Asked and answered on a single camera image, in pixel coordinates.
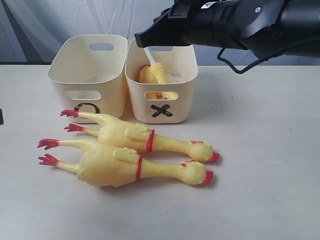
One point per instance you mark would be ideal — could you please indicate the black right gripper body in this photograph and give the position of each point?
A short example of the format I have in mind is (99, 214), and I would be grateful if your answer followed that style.
(228, 24)

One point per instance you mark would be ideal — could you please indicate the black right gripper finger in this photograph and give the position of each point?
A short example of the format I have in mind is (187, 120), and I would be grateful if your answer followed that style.
(164, 31)

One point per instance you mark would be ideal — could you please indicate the detached chicken head with squeaker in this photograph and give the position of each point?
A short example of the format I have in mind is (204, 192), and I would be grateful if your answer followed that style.
(154, 73)

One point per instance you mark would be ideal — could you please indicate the yellow rubber chicken front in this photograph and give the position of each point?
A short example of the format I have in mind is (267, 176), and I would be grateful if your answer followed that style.
(105, 165)

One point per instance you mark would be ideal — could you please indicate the yellow rubber chicken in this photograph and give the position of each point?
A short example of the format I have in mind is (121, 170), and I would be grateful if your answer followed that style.
(105, 165)
(137, 136)

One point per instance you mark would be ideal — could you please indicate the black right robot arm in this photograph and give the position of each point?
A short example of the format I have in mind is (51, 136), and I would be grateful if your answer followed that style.
(288, 27)

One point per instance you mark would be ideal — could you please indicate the cream bin marked X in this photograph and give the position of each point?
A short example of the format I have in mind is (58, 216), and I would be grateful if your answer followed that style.
(154, 103)

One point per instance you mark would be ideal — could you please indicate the cream bin marked O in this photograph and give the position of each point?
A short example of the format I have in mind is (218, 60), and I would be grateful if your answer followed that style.
(88, 74)

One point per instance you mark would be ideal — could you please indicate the white backdrop curtain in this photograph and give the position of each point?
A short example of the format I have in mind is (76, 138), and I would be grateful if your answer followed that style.
(33, 31)

